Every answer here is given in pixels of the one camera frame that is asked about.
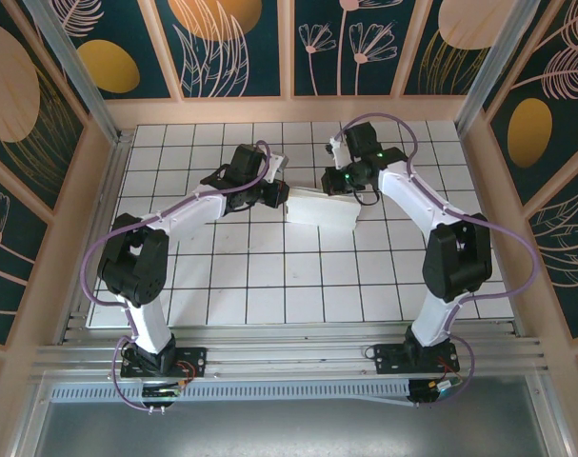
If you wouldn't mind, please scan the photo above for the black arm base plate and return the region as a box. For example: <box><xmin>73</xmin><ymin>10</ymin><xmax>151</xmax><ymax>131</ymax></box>
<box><xmin>372</xmin><ymin>342</ymin><xmax>461</xmax><ymax>373</ymax></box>
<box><xmin>120</xmin><ymin>347</ymin><xmax>209</xmax><ymax>378</ymax></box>

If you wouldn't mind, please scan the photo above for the grey slotted cable duct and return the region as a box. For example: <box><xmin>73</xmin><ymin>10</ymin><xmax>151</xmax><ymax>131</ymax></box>
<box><xmin>50</xmin><ymin>378</ymin><xmax>413</xmax><ymax>407</ymax></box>

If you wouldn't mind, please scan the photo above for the aluminium corner post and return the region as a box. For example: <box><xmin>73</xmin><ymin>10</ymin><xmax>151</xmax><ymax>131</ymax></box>
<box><xmin>453</xmin><ymin>0</ymin><xmax>543</xmax><ymax>129</ymax></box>
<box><xmin>21</xmin><ymin>0</ymin><xmax>124</xmax><ymax>144</ymax></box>

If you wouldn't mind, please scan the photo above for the slim aluminium edge rail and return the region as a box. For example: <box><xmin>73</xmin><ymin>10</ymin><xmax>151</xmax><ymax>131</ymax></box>
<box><xmin>54</xmin><ymin>130</ymin><xmax>135</xmax><ymax>345</ymax></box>

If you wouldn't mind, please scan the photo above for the control board with wires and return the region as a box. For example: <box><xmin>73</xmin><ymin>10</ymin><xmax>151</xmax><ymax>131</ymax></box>
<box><xmin>140</xmin><ymin>380</ymin><xmax>185</xmax><ymax>400</ymax></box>
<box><xmin>409</xmin><ymin>377</ymin><xmax>465</xmax><ymax>407</ymax></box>

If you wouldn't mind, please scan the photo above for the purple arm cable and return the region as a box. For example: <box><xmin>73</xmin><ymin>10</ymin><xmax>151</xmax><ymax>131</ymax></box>
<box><xmin>81</xmin><ymin>139</ymin><xmax>273</xmax><ymax>414</ymax></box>
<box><xmin>338</xmin><ymin>111</ymin><xmax>542</xmax><ymax>408</ymax></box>

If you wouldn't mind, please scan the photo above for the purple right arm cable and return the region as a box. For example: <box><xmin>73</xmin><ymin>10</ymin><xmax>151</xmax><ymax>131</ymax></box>
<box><xmin>338</xmin><ymin>111</ymin><xmax>542</xmax><ymax>408</ymax></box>

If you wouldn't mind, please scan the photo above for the white paper box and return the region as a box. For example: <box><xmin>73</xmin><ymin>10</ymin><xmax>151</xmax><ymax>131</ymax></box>
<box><xmin>286</xmin><ymin>186</ymin><xmax>362</xmax><ymax>232</ymax></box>

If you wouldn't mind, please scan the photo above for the wide aluminium rail bed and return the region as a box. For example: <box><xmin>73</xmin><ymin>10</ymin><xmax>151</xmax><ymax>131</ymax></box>
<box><xmin>30</xmin><ymin>319</ymin><xmax>551</xmax><ymax>382</ymax></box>

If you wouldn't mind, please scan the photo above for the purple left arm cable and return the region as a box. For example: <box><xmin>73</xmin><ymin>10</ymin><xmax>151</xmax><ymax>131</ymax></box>
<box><xmin>81</xmin><ymin>139</ymin><xmax>273</xmax><ymax>414</ymax></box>

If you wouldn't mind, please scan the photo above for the grey metal sheet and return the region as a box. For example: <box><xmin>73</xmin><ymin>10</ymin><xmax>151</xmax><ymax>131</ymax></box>
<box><xmin>30</xmin><ymin>375</ymin><xmax>570</xmax><ymax>457</ymax></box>

